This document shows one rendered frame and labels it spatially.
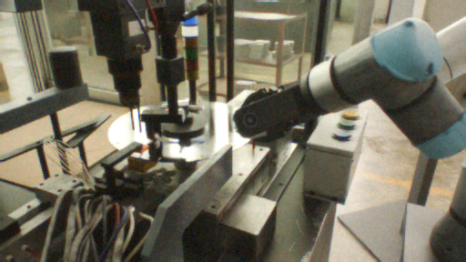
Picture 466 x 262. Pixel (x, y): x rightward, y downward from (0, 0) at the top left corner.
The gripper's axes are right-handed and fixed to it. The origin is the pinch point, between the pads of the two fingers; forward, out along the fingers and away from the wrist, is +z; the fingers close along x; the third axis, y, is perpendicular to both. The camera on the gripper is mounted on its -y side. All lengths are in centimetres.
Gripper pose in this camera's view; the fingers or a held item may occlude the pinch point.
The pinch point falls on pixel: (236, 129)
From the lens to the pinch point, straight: 67.7
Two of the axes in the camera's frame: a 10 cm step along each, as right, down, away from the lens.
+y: 7.4, -2.7, 6.1
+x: -3.7, -9.3, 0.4
